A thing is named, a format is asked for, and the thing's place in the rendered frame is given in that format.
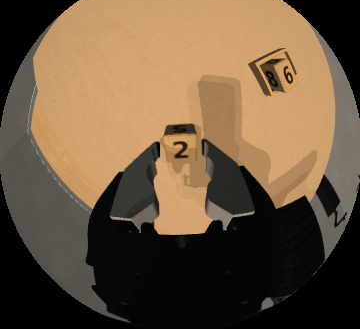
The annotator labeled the tan cube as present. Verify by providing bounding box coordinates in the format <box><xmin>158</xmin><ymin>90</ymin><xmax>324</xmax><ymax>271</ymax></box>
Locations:
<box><xmin>163</xmin><ymin>124</ymin><xmax>197</xmax><ymax>163</ymax></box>
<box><xmin>260</xmin><ymin>58</ymin><xmax>298</xmax><ymax>93</ymax></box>

